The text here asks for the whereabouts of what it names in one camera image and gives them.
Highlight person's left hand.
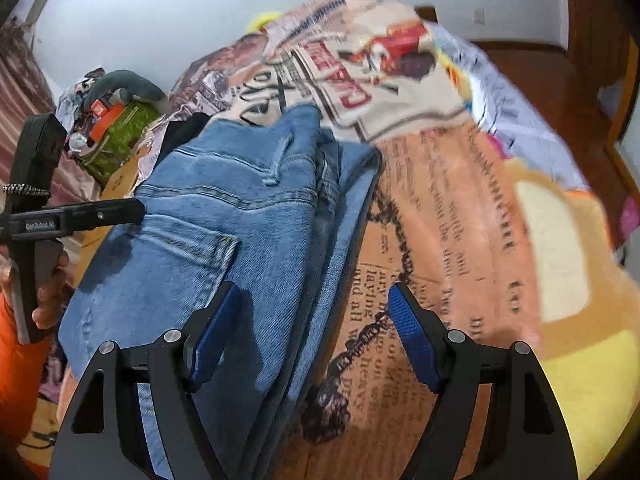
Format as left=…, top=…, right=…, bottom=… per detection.
left=1, top=248, right=70, bottom=330

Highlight black folded garment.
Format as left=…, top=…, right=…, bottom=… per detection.
left=156, top=113, right=209, bottom=164

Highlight newspaper print bed blanket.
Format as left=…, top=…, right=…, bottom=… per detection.
left=136, top=0, right=586, bottom=479

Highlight orange sleeve forearm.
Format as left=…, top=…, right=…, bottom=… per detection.
left=0, top=296, right=52, bottom=479

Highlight brown paw print cardboard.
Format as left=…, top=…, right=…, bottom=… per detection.
left=73, top=148, right=150, bottom=287

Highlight striped pink curtain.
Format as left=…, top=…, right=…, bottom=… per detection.
left=0, top=24, right=101, bottom=206

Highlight yellow plush blanket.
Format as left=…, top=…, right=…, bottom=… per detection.
left=504, top=159, right=639, bottom=479

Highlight green bag with clutter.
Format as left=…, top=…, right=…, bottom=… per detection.
left=66, top=100, right=160, bottom=188

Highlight blue denim jeans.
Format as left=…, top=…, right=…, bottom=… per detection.
left=58, top=104, right=381, bottom=479

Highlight grey plush toy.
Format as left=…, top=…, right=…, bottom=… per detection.
left=82, top=70, right=165, bottom=112

